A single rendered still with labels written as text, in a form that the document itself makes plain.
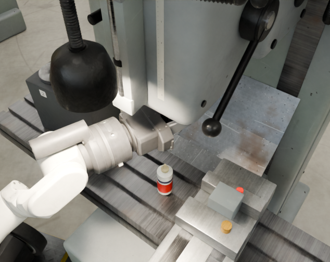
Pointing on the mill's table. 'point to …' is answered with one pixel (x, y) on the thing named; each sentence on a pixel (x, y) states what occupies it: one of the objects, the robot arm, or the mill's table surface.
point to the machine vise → (167, 246)
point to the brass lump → (226, 226)
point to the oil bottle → (164, 179)
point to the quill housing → (187, 54)
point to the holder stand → (32, 84)
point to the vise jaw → (211, 227)
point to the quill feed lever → (269, 17)
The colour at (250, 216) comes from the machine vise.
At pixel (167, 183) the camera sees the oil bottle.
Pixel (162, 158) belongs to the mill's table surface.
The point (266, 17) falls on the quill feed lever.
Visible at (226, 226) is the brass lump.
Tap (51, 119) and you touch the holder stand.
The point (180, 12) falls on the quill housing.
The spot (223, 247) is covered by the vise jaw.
